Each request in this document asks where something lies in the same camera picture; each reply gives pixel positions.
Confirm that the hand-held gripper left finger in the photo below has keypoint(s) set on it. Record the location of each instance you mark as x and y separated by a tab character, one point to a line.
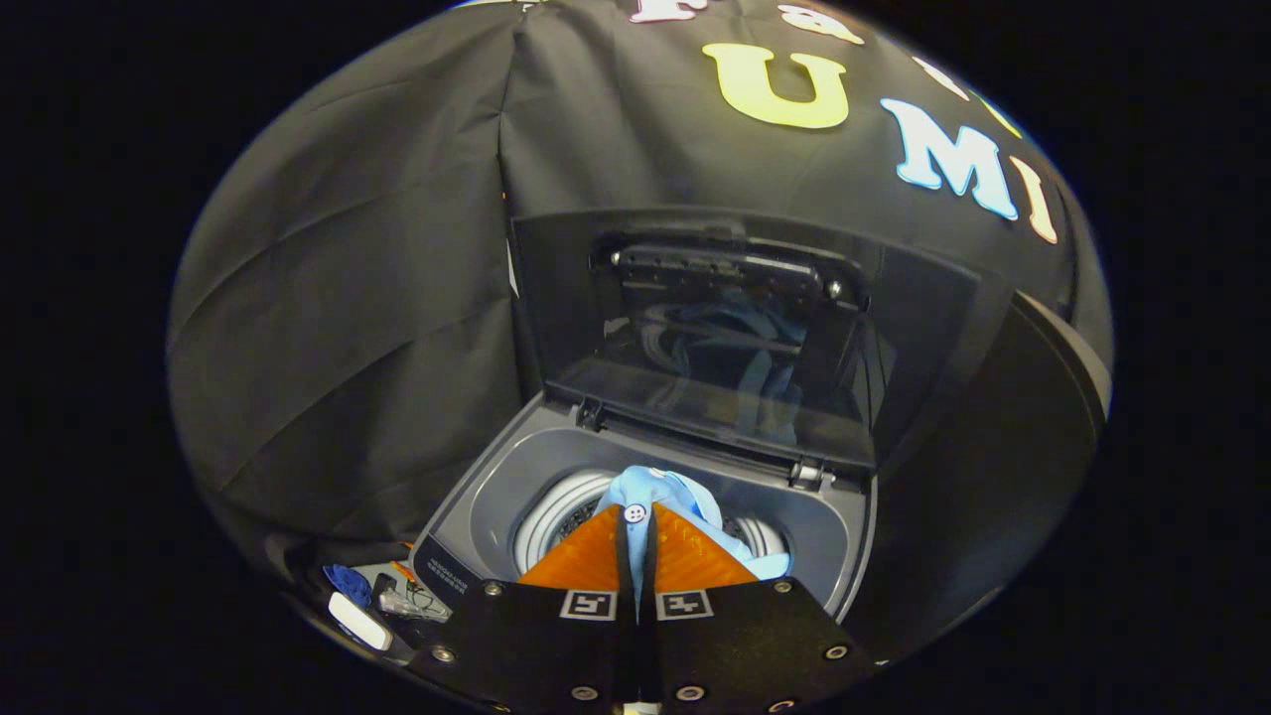
556	645

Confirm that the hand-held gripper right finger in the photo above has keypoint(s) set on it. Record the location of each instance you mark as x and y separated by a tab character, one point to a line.
735	645

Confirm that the light blue polo shirt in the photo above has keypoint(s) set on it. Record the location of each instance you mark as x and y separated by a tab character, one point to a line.
665	487

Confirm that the dark glass washing machine lid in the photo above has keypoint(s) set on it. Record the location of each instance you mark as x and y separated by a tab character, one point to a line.
715	328

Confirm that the white oblong object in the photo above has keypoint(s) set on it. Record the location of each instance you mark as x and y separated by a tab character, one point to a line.
359	622

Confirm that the small blue object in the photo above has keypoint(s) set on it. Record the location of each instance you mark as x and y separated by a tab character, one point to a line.
348	584

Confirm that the beige cabinet with dark top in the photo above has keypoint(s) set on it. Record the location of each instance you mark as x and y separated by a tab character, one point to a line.
993	447

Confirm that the black backdrop cloth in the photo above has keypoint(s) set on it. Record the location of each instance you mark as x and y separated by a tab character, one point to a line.
348	298

